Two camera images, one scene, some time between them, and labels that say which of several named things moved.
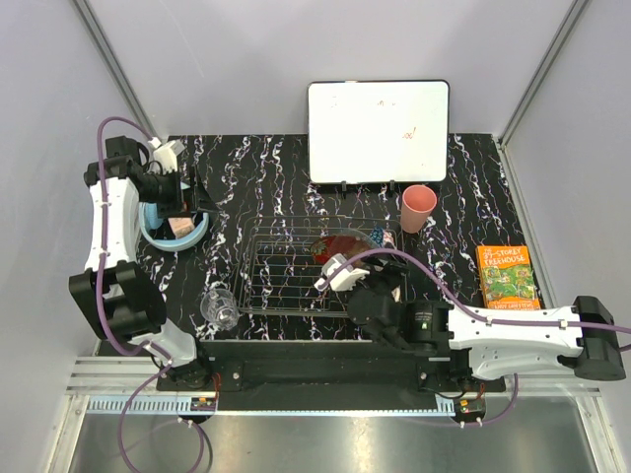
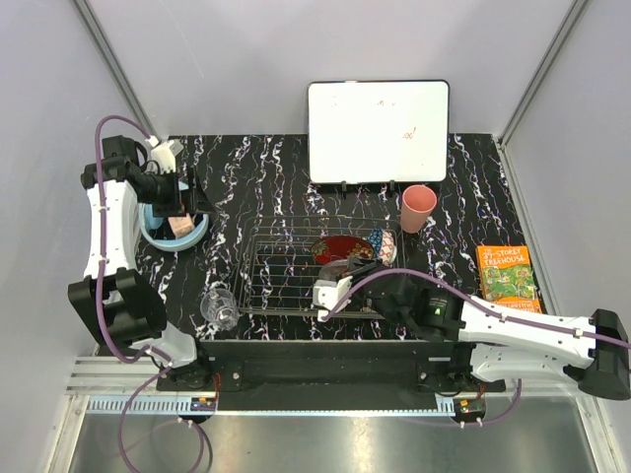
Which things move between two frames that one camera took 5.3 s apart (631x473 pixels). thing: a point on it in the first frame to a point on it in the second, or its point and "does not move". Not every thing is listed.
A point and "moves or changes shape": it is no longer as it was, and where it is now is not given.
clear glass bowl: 348,241 moves or changes shape
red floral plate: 347,246 does not move
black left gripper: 175,208 does not move
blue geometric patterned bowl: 377,236 does not move
